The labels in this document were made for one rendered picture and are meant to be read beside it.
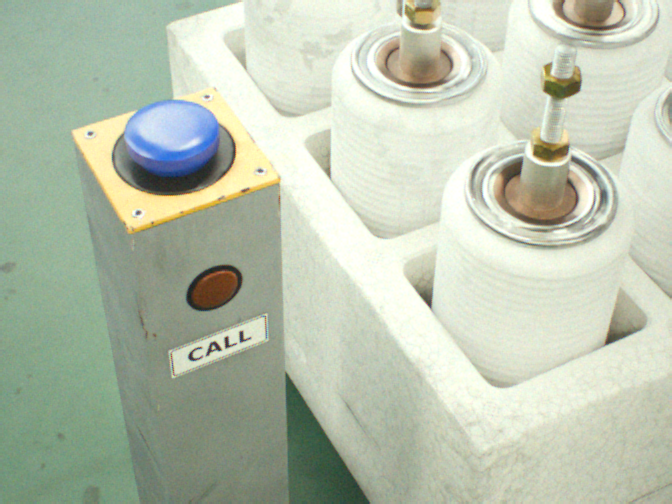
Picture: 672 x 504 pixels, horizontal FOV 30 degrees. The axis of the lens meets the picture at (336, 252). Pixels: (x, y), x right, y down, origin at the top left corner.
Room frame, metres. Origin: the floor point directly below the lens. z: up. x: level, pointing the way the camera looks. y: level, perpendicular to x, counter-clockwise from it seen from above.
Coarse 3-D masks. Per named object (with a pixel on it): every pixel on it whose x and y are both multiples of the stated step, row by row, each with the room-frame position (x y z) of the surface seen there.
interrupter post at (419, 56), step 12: (408, 24) 0.55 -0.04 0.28; (432, 24) 0.55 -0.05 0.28; (408, 36) 0.55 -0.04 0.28; (420, 36) 0.55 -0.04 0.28; (432, 36) 0.55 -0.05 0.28; (408, 48) 0.55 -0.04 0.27; (420, 48) 0.54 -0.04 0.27; (432, 48) 0.55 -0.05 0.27; (408, 60) 0.55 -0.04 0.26; (420, 60) 0.54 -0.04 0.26; (432, 60) 0.55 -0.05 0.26; (408, 72) 0.55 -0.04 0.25; (420, 72) 0.55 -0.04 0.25; (432, 72) 0.55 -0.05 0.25
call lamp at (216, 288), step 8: (216, 272) 0.38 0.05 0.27; (224, 272) 0.38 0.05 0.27; (232, 272) 0.38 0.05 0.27; (208, 280) 0.37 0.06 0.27; (216, 280) 0.37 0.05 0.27; (224, 280) 0.38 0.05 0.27; (232, 280) 0.38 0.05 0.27; (200, 288) 0.37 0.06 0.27; (208, 288) 0.37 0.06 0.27; (216, 288) 0.37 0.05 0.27; (224, 288) 0.38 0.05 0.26; (232, 288) 0.38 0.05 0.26; (192, 296) 0.37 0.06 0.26; (200, 296) 0.37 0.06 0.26; (208, 296) 0.37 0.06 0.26; (216, 296) 0.37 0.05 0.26; (224, 296) 0.38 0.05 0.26; (200, 304) 0.37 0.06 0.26; (208, 304) 0.37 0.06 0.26; (216, 304) 0.37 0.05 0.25
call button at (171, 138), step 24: (144, 120) 0.41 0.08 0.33; (168, 120) 0.41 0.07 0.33; (192, 120) 0.41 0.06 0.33; (216, 120) 0.41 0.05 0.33; (144, 144) 0.40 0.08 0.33; (168, 144) 0.40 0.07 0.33; (192, 144) 0.40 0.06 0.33; (216, 144) 0.40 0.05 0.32; (144, 168) 0.40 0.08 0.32; (168, 168) 0.39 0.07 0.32; (192, 168) 0.39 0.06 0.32
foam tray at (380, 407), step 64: (192, 64) 0.65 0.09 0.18; (256, 128) 0.58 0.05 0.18; (320, 128) 0.58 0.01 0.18; (320, 192) 0.53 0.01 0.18; (320, 256) 0.49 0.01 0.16; (384, 256) 0.48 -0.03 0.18; (320, 320) 0.49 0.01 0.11; (384, 320) 0.43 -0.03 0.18; (640, 320) 0.44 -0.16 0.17; (320, 384) 0.49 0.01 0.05; (384, 384) 0.43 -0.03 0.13; (448, 384) 0.39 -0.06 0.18; (576, 384) 0.39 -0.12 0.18; (640, 384) 0.40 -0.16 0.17; (384, 448) 0.42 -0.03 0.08; (448, 448) 0.37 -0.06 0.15; (512, 448) 0.36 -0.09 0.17; (576, 448) 0.38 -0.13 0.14; (640, 448) 0.40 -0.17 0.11
